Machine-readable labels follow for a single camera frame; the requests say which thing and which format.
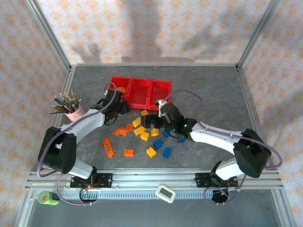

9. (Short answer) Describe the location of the large orange arch lego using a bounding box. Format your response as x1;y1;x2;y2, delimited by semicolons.
112;127;130;138

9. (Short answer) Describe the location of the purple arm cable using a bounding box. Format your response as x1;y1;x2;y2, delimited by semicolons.
162;90;284;205
37;82;118;206

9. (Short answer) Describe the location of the flat yellow eight-stud lego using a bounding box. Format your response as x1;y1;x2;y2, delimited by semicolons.
133;126;147;136

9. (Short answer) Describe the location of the thin black left gripper cable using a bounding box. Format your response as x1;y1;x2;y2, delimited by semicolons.
104;113;119;126

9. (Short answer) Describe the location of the pink metal cup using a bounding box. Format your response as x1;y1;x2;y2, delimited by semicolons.
65;101;85;122

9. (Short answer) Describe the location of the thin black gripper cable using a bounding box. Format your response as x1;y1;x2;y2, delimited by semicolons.
168;130;182;140
104;113;119;126

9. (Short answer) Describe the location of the red black power wire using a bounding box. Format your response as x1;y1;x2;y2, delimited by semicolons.
80;181;103;191
213;181;239;198

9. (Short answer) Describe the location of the yellow pencil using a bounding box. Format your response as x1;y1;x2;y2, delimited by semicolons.
63;91;75;107

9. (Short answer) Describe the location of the green tape roll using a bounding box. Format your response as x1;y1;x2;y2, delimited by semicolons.
37;191;61;206

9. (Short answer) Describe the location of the red plastic bin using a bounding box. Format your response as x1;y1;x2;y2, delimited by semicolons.
129;79;152;111
149;80;172;112
110;75;132;108

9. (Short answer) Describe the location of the long orange pegged lego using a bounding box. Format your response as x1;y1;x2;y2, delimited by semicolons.
101;138;116;158

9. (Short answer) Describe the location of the aluminium frame post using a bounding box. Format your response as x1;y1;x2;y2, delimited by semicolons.
25;0;72;71
236;0;282;70

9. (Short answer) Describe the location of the pink cup of pencils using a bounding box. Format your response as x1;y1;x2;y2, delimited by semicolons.
52;66;77;130

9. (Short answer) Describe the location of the grey slotted cable duct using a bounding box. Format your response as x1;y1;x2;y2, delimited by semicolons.
35;190;240;200

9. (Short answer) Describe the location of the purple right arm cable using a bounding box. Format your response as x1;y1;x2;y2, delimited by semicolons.
162;90;284;205

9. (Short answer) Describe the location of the thin black right gripper cable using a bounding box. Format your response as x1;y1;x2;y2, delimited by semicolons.
168;130;182;140

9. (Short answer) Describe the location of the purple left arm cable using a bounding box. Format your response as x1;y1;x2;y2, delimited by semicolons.
37;82;118;206

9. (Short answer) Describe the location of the wide aluminium base rail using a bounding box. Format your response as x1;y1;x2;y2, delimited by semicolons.
26;168;284;190

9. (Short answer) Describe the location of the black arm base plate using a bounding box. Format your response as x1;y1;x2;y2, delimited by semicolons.
195;172;240;190
70;173;113;189

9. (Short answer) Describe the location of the white digital timer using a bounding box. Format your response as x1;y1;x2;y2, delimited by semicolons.
155;184;177;203

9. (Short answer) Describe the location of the thin aluminium table edge rail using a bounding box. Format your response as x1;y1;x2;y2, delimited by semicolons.
70;62;239;69

